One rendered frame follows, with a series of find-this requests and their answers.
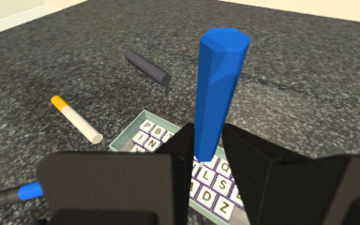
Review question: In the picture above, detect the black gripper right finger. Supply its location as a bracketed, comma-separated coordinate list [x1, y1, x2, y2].
[221, 123, 360, 225]

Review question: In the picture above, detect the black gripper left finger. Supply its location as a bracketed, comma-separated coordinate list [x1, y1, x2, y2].
[36, 123, 195, 225]

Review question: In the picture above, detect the small keyboard with keys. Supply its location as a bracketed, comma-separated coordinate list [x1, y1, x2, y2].
[108, 110, 250, 225]

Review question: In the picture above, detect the white cylinder with yellow cap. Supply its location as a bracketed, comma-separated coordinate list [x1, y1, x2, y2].
[52, 96, 103, 144]

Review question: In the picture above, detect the blue stylus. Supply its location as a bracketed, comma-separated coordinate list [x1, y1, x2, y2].
[194, 28, 250, 167]

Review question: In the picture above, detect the dark grey cylinder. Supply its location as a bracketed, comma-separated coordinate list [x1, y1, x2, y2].
[125, 50, 172, 86]
[25, 219, 48, 225]

